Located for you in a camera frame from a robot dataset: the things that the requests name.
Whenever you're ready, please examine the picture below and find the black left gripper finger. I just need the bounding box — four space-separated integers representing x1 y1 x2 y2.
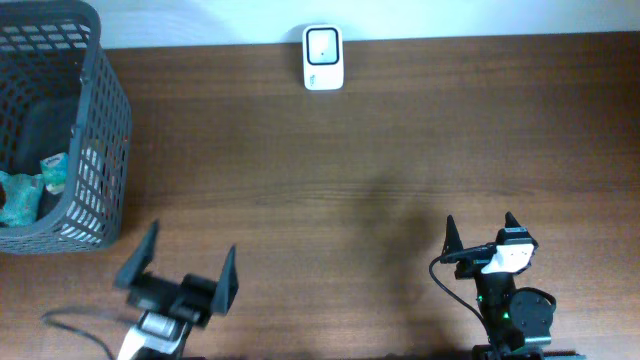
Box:
114 221 159 289
210 245 239 315

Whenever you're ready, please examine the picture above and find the small green tissue pack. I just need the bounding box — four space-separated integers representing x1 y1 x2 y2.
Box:
40 152 68 195

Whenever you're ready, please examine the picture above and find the teal wipes packet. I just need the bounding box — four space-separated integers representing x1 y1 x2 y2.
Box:
1 172 44 228

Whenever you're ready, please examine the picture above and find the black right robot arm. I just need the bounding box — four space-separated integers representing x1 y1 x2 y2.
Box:
428 212 584 360

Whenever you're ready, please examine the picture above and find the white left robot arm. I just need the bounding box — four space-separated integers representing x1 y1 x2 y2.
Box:
114 221 239 359

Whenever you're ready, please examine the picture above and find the white barcode scanner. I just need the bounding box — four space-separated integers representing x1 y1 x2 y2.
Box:
302 24 345 91

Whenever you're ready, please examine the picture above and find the dark grey plastic basket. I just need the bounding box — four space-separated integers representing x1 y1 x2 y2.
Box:
1 1 133 254

